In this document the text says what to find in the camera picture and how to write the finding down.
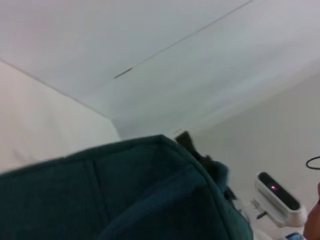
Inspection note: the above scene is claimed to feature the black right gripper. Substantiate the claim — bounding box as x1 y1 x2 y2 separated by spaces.
175 130 219 176

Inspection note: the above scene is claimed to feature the dark teal fabric lunch bag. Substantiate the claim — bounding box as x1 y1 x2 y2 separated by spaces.
0 134 254 240

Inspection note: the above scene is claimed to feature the blue labelled bottle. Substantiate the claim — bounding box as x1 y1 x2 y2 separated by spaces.
284 232 305 240

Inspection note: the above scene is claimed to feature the white robot head camera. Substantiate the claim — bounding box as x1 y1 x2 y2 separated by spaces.
254 171 308 228

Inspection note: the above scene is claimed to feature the black camera cable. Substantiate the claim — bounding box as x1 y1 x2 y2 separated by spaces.
305 156 320 171

